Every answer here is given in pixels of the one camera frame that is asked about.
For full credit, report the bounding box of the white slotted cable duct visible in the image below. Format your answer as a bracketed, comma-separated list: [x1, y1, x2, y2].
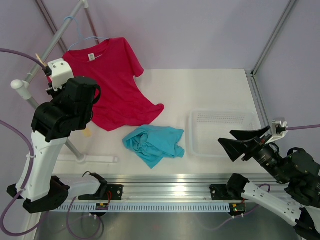
[55, 202, 231, 213]

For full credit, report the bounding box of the red t shirt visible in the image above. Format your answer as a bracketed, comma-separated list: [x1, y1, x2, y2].
[62, 37, 165, 132]

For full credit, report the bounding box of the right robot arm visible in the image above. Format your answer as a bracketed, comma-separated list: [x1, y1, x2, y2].
[218, 126, 320, 240]

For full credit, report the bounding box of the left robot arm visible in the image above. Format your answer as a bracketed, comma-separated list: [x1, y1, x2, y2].
[7, 76, 108, 214]

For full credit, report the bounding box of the teal t shirt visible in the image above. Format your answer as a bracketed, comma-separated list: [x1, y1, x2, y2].
[122, 125, 185, 169]

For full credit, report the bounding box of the beige plastic hanger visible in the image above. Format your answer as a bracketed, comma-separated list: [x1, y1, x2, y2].
[35, 53, 92, 138]

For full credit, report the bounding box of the aluminium rail base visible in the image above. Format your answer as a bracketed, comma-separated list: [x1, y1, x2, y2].
[49, 174, 296, 204]

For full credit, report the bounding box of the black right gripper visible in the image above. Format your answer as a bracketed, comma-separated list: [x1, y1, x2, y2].
[217, 125, 290, 183]

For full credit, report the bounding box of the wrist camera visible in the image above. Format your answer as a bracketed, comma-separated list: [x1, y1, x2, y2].
[47, 58, 74, 92]
[271, 117, 288, 141]

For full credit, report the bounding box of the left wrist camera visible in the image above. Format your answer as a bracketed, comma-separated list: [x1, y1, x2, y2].
[47, 58, 74, 92]

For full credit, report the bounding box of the grey clothes rack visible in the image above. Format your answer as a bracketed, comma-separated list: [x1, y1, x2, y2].
[10, 0, 120, 165]

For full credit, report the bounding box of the blue wire hanger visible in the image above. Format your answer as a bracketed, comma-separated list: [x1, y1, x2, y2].
[63, 16, 109, 51]

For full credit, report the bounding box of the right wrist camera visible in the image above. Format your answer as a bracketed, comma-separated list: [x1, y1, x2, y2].
[271, 117, 288, 141]

